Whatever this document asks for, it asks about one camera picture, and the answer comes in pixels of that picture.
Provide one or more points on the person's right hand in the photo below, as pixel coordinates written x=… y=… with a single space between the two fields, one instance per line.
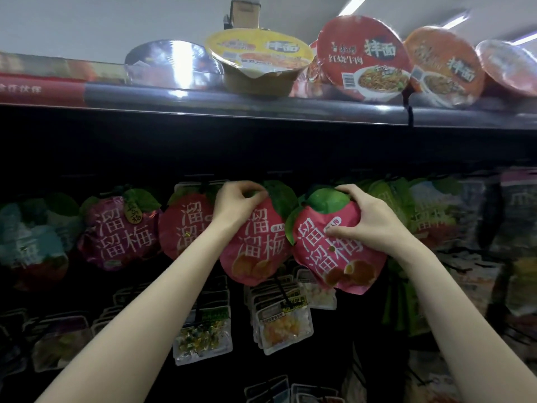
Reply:
x=382 y=230

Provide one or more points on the person's left hand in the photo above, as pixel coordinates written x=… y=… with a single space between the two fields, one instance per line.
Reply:
x=235 y=205

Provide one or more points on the green snack pouch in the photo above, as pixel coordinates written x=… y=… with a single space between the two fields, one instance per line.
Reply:
x=394 y=306

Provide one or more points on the clear white candy packets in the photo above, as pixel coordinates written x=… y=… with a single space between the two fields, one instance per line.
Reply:
x=317 y=294

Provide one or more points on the clear yellow-label candy bag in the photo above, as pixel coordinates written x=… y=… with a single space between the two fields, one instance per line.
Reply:
x=281 y=327

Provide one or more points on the clear green candy packets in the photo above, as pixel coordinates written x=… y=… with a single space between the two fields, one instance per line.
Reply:
x=201 y=336

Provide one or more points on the white yellow banana-chip snack bag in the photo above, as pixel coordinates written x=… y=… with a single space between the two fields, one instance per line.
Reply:
x=520 y=294

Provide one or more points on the white red-label snack bag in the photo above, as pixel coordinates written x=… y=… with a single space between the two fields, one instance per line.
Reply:
x=432 y=377

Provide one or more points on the row of small clear pouches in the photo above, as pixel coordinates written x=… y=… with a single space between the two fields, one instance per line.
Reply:
x=285 y=390

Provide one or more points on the large teal round snack bag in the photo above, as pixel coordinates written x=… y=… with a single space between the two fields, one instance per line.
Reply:
x=33 y=247

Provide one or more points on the clear mixed candy packets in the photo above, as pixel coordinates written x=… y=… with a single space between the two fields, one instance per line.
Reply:
x=59 y=344

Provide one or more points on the person's right forearm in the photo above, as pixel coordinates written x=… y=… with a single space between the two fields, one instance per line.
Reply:
x=470 y=331

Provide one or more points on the person's left forearm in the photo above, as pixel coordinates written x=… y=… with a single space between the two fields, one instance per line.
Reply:
x=134 y=331

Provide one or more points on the yellow lidded bowl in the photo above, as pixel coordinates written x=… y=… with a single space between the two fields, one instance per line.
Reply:
x=260 y=58

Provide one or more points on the red noodle packet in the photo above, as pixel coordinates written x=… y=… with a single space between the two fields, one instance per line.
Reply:
x=365 y=58

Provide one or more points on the orange noodle bowl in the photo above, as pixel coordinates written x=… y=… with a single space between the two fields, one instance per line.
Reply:
x=445 y=67

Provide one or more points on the brown box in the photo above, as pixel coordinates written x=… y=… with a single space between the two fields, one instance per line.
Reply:
x=245 y=12

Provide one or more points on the red lidded noodle bowl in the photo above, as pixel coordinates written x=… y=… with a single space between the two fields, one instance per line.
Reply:
x=508 y=67

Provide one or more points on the ceiling light tube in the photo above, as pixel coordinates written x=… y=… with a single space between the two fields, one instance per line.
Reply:
x=352 y=4

